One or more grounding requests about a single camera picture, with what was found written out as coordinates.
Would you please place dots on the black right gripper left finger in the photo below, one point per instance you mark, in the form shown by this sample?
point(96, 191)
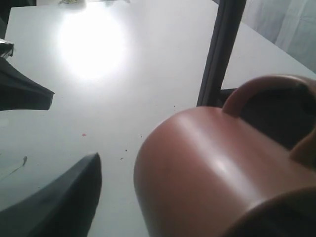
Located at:
point(18, 92)

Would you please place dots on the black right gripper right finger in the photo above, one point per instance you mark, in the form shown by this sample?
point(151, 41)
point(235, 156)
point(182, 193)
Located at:
point(64, 208)

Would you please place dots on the white backdrop curtain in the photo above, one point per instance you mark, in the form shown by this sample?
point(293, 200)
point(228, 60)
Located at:
point(289, 24)

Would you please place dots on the pink ceramic mug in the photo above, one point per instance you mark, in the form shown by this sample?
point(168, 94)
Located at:
point(204, 172)

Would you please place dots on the black metal shelf rack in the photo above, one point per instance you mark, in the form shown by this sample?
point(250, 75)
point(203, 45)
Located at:
point(226, 26)

